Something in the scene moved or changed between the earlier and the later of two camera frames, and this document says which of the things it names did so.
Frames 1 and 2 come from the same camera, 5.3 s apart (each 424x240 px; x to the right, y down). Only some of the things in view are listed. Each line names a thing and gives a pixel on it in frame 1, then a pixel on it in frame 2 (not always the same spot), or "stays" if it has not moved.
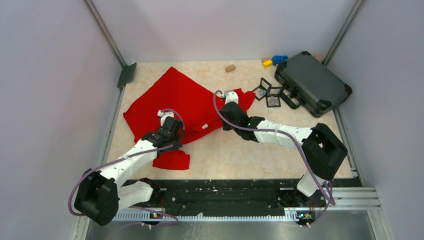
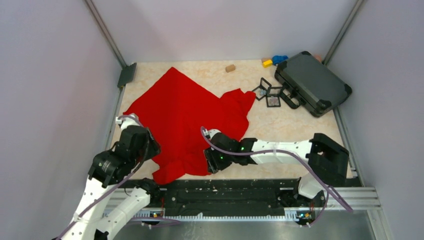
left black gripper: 177,144 -> 154,147
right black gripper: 225,126 -> 214,165
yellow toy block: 267,63 stays
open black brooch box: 260,92 stays
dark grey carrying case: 314,86 stays
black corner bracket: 127,75 stays
